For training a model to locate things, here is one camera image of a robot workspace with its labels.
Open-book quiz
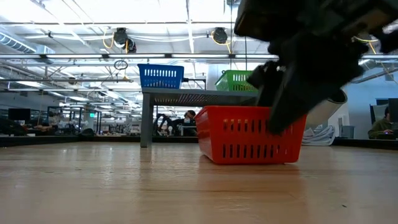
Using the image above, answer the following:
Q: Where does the grey waste bin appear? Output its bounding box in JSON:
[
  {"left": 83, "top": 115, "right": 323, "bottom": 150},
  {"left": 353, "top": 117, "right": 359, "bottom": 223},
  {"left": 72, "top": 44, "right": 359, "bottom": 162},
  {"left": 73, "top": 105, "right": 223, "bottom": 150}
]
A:
[{"left": 340, "top": 125, "right": 356, "bottom": 139}]

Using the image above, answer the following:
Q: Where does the black ceiling cable reel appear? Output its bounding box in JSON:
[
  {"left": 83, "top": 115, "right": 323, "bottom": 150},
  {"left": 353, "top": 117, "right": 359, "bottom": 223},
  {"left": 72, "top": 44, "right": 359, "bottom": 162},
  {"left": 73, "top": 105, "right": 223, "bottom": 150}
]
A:
[
  {"left": 112, "top": 27, "right": 137, "bottom": 54},
  {"left": 212, "top": 27, "right": 229, "bottom": 45}
]

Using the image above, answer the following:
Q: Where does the blue plastic basket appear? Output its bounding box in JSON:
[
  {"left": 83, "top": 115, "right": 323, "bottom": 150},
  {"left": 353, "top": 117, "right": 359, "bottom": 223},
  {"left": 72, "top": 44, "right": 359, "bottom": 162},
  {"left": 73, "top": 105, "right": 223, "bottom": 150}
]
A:
[{"left": 137, "top": 63, "right": 185, "bottom": 90}]

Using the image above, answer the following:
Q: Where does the black monitor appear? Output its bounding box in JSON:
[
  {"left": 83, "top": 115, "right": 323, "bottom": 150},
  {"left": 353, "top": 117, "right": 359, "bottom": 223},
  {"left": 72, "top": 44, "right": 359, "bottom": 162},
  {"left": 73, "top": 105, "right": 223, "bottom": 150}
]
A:
[{"left": 7, "top": 108, "right": 32, "bottom": 122}]

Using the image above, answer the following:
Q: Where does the green plastic basket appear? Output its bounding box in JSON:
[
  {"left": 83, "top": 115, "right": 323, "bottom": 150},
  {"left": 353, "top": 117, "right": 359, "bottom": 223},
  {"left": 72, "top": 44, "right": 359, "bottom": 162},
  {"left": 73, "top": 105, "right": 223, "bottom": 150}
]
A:
[{"left": 215, "top": 70, "right": 259, "bottom": 93}]

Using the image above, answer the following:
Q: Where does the grey perforated metal riser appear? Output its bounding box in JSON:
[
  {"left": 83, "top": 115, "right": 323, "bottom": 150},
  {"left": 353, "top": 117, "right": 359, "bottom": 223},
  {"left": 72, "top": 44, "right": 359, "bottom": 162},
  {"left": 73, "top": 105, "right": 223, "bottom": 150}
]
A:
[{"left": 140, "top": 88, "right": 259, "bottom": 149}]

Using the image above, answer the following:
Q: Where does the white crumpled cloth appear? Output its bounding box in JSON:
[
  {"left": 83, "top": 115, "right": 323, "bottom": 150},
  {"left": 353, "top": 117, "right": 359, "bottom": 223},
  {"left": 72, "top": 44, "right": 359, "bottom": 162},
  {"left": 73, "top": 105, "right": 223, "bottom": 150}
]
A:
[{"left": 300, "top": 124, "right": 337, "bottom": 146}]

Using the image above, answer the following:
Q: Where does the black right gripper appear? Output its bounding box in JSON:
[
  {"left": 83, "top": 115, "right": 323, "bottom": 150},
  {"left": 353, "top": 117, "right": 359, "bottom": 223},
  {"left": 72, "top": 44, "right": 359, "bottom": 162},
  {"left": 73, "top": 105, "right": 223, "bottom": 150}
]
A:
[{"left": 247, "top": 33, "right": 371, "bottom": 136}]

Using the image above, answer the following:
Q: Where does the black camera gantry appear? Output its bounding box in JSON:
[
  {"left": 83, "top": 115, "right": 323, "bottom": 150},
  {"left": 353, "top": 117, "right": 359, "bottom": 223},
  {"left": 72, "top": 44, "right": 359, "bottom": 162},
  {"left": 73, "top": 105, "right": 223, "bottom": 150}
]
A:
[{"left": 182, "top": 77, "right": 208, "bottom": 91}]

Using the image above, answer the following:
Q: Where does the person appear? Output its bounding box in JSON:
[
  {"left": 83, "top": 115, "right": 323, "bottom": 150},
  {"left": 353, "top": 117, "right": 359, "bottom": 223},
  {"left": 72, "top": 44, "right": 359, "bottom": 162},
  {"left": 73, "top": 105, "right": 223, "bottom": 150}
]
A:
[
  {"left": 174, "top": 110, "right": 198, "bottom": 137},
  {"left": 368, "top": 106, "right": 396, "bottom": 140}
]

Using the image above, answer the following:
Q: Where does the red plastic basket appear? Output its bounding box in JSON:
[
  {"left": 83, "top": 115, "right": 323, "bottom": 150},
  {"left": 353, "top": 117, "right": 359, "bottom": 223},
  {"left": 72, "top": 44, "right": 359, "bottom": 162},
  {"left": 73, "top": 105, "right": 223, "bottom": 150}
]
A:
[{"left": 195, "top": 105, "right": 308, "bottom": 165}]

